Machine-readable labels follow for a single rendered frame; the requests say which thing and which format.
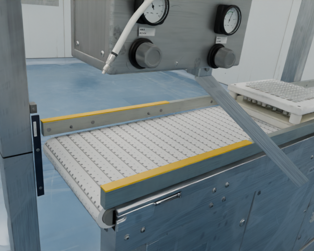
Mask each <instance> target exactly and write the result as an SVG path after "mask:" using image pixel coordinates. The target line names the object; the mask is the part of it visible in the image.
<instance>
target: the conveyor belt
mask: <svg viewBox="0 0 314 251"><path fill-rule="evenodd" d="M250 117H251V118H252V119H253V120H254V121H255V122H256V123H257V124H258V125H259V127H260V128H261V129H262V130H263V131H264V132H265V133H266V134H268V133H271V132H274V131H277V130H281V129H282V128H279V127H277V126H274V125H272V124H269V123H267V122H265V121H262V120H260V119H257V118H255V117H253V116H250ZM249 139H251V138H250V137H249V136H248V135H247V134H246V133H245V132H244V131H243V130H242V129H241V128H240V127H239V125H238V124H237V123H236V122H235V121H234V120H233V119H232V118H231V117H230V116H229V115H228V114H227V113H226V112H225V111H224V110H223V109H222V108H221V107H220V106H216V107H210V108H205V109H200V110H194V111H190V112H184V113H179V114H174V115H168V116H163V117H158V118H152V119H147V120H142V121H137V122H131V123H126V124H121V125H114V126H108V127H103V128H98V129H92V130H87V131H82V132H77V133H71V134H66V135H61V136H55V137H52V138H50V139H48V140H47V141H46V142H45V144H44V146H43V152H44V154H45V155H46V157H47V158H48V159H49V161H50V162H51V163H52V165H53V166H54V167H55V168H56V170H57V171H58V172H59V174H60V175H61V176H62V178H63V179H64V180H65V182H66V183H67V184H68V186H69V187H70V188H71V190H72V191H73V192H74V194H75V195H76V196H77V198H78V199H79V200H80V202H81V203H82V204H83V206H84V207H85V208H86V209H87V211H88V212H89V213H90V215H91V216H92V217H93V219H94V220H95V221H96V223H97V224H98V225H99V226H100V227H101V228H104V229H106V228H110V227H113V226H115V225H116V224H114V225H112V226H107V225H106V224H105V223H103V221H102V216H103V213H104V212H105V210H104V208H103V207H102V206H101V205H100V193H101V187H100V185H103V184H107V183H110V182H113V181H116V180H119V179H122V178H126V177H129V176H132V175H135V174H138V173H141V172H145V171H148V170H151V169H154V168H157V167H161V166H164V165H167V164H170V163H173V162H176V161H180V160H183V159H186V158H189V157H192V156H195V155H199V154H202V153H205V152H208V151H211V150H214V149H218V148H221V147H224V146H227V145H230V144H233V143H237V142H240V141H243V140H249Z"/></svg>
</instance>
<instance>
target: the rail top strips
mask: <svg viewBox="0 0 314 251"><path fill-rule="evenodd" d="M162 104H169V102H168V101H161V102H154V103H147V104H141V105H134V106H127V107H121V108H114V109H107V110H100V111H94V112H87V113H80V114H74V115H67V116H60V117H53V118H47V119H41V120H40V121H41V122H42V123H48V122H54V121H61V120H67V119H73V118H80V117H86V116H93V115H99V114H105V113H112V112H118V111H124V110H131V109H137V108H143V107H150V106H156V105H162ZM250 144H252V142H250V141H248V140H243V141H240V142H237V143H233V144H230V145H227V146H224V147H221V148H218V149H214V150H211V151H208V152H205V153H202V154H199V155H195V156H192V157H189V158H186V159H183V160H180V161H176V162H173V163H170V164H167V165H164V166H161V167H157V168H154V169H151V170H148V171H145V172H141V173H138V174H135V175H132V176H129V177H126V178H122V179H119V180H116V181H113V182H110V183H107V184H103V185H100V187H101V188H102V189H103V190H104V192H105V193H106V192H109V191H112V190H115V189H118V188H121V187H124V186H127V185H130V184H133V183H136V182H139V181H142V180H145V179H148V178H151V177H154V176H157V175H160V174H163V173H166V172H169V171H172V170H175V169H178V168H181V167H184V166H187V165H190V164H193V163H196V162H199V161H202V160H205V159H208V158H211V157H214V156H217V155H220V154H223V153H226V152H229V151H232V150H235V149H238V148H241V147H244V146H247V145H250Z"/></svg>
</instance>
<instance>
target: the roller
mask: <svg viewBox="0 0 314 251"><path fill-rule="evenodd" d="M102 221H103V223H105V224H106V225H107V226H112V225H114V224H116V213H115V207H112V208H109V209H107V210H106V211H105V212H104V213H103V216H102Z"/></svg>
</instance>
